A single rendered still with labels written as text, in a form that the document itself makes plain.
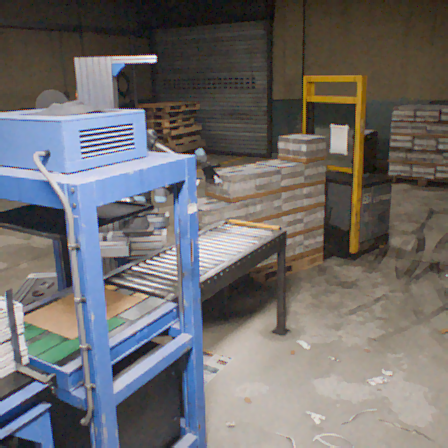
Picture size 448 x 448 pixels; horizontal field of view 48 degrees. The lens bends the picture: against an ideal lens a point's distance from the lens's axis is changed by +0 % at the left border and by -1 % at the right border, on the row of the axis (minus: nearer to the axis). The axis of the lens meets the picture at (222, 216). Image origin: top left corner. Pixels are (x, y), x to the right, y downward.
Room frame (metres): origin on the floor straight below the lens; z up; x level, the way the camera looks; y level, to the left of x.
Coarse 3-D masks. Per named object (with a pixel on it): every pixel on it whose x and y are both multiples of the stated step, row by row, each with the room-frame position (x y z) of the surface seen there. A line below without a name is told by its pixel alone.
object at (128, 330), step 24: (72, 288) 2.53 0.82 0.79; (24, 312) 2.24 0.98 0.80; (144, 312) 2.20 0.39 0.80; (168, 312) 2.24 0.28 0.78; (24, 336) 2.00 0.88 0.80; (48, 336) 1.99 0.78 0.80; (120, 336) 1.99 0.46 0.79; (144, 336) 2.09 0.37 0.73; (48, 360) 1.80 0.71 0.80; (72, 360) 1.80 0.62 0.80; (72, 384) 1.73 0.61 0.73
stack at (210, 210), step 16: (288, 192) 4.55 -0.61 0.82; (208, 208) 4.02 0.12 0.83; (224, 208) 4.08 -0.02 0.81; (240, 208) 4.20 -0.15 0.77; (256, 208) 4.31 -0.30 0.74; (272, 208) 4.43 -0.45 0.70; (288, 208) 4.55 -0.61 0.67; (208, 224) 3.99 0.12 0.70; (272, 224) 4.41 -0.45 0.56; (288, 224) 4.55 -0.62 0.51; (288, 240) 4.55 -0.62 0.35; (272, 256) 4.43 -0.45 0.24; (288, 256) 4.55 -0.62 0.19; (256, 272) 4.58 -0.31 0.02; (288, 272) 4.56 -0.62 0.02; (240, 288) 4.22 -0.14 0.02
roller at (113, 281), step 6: (108, 282) 2.64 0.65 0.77; (114, 282) 2.62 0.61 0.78; (120, 282) 2.60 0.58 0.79; (126, 282) 2.58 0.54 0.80; (132, 282) 2.57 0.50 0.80; (126, 288) 2.57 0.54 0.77; (132, 288) 2.54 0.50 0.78; (138, 288) 2.52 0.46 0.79; (144, 288) 2.50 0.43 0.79; (150, 288) 2.49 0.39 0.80; (156, 288) 2.49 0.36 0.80; (150, 294) 2.47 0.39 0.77; (156, 294) 2.45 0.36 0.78; (162, 294) 2.43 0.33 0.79; (168, 294) 2.42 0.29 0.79
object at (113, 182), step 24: (0, 168) 2.02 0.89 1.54; (24, 168) 2.00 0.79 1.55; (96, 168) 1.96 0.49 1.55; (120, 168) 1.95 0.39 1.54; (144, 168) 1.93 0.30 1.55; (168, 168) 2.05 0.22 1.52; (0, 192) 1.88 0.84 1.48; (24, 192) 1.80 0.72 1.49; (48, 192) 1.73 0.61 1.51; (96, 192) 1.71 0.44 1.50; (120, 192) 1.81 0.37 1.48
